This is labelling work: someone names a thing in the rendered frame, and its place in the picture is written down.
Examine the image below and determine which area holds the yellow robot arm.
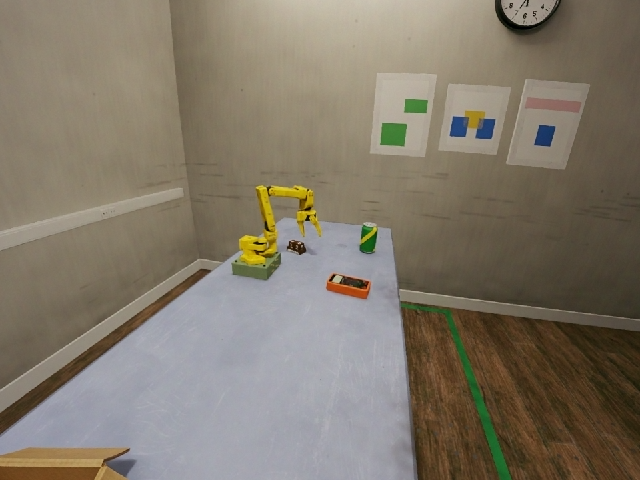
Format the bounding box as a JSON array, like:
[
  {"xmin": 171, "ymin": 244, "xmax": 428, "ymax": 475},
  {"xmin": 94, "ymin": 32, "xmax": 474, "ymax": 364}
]
[{"xmin": 240, "ymin": 186, "xmax": 314, "ymax": 265}]

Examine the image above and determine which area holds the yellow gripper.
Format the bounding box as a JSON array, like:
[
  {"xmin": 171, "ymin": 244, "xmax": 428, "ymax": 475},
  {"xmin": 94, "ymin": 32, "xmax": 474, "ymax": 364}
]
[{"xmin": 297, "ymin": 210, "xmax": 321, "ymax": 237}]

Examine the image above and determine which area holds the green and yellow drink can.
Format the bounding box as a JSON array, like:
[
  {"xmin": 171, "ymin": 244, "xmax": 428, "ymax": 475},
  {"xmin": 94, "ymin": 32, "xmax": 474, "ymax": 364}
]
[{"xmin": 360, "ymin": 222, "xmax": 378, "ymax": 253}]

